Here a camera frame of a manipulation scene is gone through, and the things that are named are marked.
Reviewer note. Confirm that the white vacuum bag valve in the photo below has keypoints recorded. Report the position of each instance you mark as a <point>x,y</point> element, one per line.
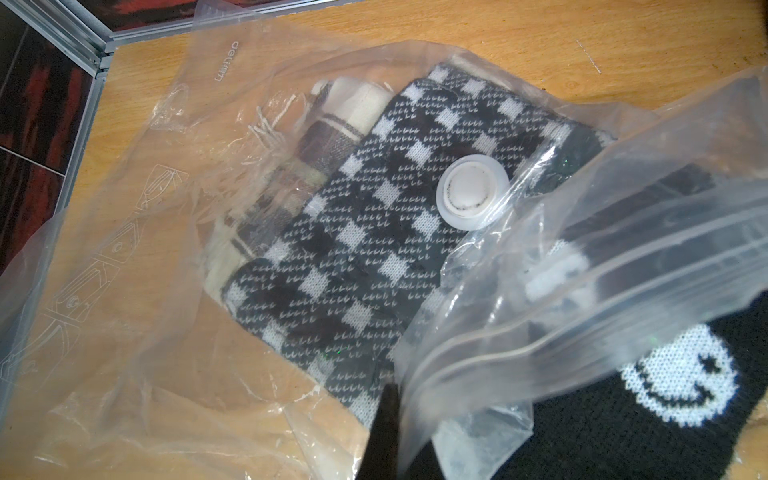
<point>470,192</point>

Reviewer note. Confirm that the cream brown plaid scarf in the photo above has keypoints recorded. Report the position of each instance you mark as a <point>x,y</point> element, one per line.
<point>339,114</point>

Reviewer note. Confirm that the black smiley face scarf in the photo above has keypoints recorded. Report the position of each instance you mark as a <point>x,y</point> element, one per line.
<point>655,307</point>

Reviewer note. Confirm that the black white checkered scarf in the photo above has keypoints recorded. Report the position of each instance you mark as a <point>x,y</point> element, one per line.
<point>342,282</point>

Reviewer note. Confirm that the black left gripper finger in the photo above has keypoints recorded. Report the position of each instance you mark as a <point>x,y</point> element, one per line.
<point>379,461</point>

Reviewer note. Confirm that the clear plastic vacuum bag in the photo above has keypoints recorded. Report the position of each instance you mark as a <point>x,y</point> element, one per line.
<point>125,368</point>

